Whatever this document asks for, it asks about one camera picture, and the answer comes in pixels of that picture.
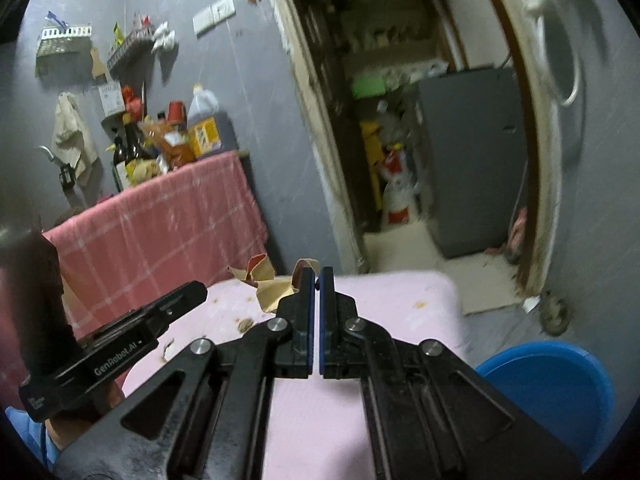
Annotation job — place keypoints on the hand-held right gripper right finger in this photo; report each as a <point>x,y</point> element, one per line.
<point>327,330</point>

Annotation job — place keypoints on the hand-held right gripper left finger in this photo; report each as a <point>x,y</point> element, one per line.
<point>306,330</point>

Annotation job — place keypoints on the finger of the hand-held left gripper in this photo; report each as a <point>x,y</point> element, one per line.
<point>180,300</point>

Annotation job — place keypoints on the brown paper scrap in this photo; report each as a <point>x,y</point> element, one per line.
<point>272,292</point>

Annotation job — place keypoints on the person's left hand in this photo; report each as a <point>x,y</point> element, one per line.
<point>70,432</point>

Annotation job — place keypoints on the pink floral tablecloth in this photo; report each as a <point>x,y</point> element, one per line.
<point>400,305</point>

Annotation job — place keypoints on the pink checked cloth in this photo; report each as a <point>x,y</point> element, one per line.
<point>160,225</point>

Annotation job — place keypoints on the dark glass bottles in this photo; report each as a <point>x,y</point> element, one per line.
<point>130,160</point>

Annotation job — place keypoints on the orange snack bag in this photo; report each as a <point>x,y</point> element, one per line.
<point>172,147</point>

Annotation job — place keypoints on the white and red sack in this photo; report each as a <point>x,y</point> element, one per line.
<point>400,195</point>

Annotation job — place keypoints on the cardboard floor mat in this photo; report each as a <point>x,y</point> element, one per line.
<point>487,290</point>

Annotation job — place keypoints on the yellow oil jug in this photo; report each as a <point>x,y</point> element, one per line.
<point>205,125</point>

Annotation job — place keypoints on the yellow container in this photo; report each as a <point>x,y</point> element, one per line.
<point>371,155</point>

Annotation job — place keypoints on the red cup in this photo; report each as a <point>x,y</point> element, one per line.
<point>176,112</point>

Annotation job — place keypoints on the beige hanging towel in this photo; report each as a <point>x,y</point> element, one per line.
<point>72,135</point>

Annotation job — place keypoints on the red bottle cap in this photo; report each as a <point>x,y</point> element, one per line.
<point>132,102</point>

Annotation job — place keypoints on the grey refrigerator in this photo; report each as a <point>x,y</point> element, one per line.
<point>475,160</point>

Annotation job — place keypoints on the round grey floor object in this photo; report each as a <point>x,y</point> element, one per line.
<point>554,312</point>

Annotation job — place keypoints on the blue plastic basin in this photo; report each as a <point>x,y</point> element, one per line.
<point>555,395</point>

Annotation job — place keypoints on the green box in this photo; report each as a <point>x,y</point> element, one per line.
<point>370,85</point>

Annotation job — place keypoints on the white wall calendar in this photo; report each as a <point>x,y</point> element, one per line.
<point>111,99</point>

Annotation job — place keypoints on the white wall rack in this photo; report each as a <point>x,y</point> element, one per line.
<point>62,47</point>

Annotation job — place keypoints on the white wall switch plates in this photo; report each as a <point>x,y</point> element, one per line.
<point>214,14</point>

